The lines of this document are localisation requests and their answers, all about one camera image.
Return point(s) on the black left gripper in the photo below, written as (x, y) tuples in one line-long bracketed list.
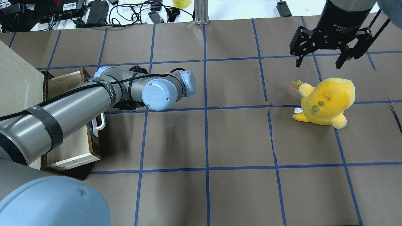
[(126, 104)]

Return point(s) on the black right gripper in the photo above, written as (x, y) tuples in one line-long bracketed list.
[(340, 19)]

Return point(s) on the white drawer handle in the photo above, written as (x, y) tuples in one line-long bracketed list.
[(98, 123)]

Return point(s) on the dark brown wooden drawer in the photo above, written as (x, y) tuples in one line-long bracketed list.
[(76, 155)]

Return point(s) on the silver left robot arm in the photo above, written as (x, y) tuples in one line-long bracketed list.
[(31, 197)]

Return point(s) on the yellow plush dinosaur toy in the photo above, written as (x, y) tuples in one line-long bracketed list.
[(325, 103)]

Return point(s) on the black power adapter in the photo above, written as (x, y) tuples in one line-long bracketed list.
[(283, 9)]

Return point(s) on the black power brick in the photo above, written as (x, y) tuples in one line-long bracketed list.
[(98, 11)]

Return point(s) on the cream white cabinet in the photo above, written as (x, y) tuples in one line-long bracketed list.
[(19, 94)]

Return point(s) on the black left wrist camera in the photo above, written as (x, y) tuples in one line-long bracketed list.
[(139, 69)]

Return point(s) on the aluminium frame post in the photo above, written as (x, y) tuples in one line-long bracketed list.
[(201, 12)]

